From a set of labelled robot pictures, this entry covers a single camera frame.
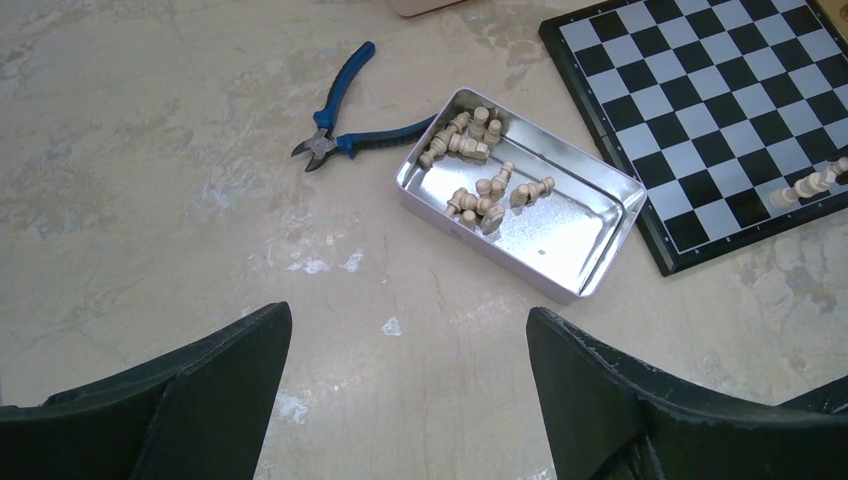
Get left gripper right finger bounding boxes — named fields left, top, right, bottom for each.
left=526, top=307, right=847, bottom=479

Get silver pink metal tin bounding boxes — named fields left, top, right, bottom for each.
left=396, top=88, right=647, bottom=304

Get black white chess board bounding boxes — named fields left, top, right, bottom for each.
left=539, top=0, right=847, bottom=275

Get light wooden chess pieces pile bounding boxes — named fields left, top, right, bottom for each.
left=415, top=106, right=556, bottom=234

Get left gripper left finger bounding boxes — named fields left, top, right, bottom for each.
left=1, top=302, right=292, bottom=479

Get light wooden chess piece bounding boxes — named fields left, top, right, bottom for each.
left=769, top=157, right=847, bottom=208

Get pink plastic storage box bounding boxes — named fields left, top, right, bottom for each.
left=389, top=0, right=463, bottom=18

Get blue handled cutting pliers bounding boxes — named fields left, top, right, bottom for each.
left=290, top=40, right=440, bottom=174

